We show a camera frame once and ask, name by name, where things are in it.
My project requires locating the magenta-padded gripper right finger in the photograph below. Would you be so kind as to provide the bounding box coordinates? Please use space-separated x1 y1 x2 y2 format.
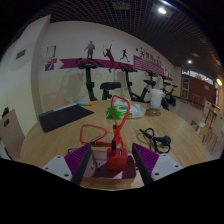
131 142 183 186

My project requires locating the beige chair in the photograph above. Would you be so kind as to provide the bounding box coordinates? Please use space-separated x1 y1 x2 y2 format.
42 91 69 113

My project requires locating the white tissue box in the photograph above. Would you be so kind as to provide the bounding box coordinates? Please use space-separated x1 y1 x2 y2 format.
113 97 132 108

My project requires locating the white wall poster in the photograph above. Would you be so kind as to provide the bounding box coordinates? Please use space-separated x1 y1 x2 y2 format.
45 45 57 59

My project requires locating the red charger block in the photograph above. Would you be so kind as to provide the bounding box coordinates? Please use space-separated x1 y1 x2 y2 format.
106 148 129 172

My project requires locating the blue and orange marker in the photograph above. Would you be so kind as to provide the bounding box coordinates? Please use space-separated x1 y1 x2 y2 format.
75 100 95 107

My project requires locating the round wooden coaster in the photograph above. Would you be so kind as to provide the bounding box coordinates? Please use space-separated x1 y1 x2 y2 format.
145 106 163 117

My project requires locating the white cup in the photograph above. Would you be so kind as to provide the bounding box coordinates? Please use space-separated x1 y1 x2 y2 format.
148 88 164 110

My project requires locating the black exercise bike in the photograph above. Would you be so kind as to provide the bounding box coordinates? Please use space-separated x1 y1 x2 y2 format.
143 69 168 101
118 62 151 103
75 57 122 102
161 78 179 108

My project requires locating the black mouse pad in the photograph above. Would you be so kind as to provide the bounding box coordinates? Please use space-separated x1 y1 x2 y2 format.
38 103 95 133

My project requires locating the green wet wipes pack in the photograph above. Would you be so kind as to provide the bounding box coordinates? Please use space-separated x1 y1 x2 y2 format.
106 104 147 120

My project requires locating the red charging cable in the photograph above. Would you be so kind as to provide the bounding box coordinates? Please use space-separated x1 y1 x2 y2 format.
79 94 132 151

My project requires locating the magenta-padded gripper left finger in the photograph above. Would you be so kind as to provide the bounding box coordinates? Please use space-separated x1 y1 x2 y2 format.
42 143 93 186

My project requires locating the black power cord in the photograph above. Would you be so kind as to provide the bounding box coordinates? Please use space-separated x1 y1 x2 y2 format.
139 127 172 155

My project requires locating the purple wall poster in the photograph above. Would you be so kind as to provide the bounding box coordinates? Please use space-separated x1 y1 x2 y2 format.
44 58 58 72

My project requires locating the group of wooden chairs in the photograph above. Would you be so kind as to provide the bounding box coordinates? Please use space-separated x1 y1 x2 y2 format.
189 99 224 153

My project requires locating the grey wall sign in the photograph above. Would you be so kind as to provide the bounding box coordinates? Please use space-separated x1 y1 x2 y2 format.
15 49 27 60

